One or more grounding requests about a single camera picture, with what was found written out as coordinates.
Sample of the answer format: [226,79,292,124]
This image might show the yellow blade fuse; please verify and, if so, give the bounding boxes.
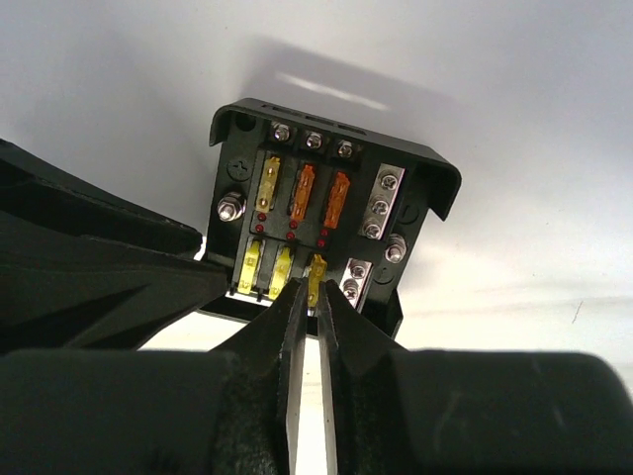
[255,155,281,213]
[307,253,327,309]
[268,246,293,301]
[237,239,262,295]

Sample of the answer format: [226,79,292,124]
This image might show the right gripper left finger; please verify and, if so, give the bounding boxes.
[1,279,308,474]

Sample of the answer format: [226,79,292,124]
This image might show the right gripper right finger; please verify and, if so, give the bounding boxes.
[316,281,632,474]

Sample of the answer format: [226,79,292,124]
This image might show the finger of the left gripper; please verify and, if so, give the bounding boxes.
[1,213,227,353]
[1,140,202,258]

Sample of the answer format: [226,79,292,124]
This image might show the black fuse box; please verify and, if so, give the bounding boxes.
[204,98,462,336]

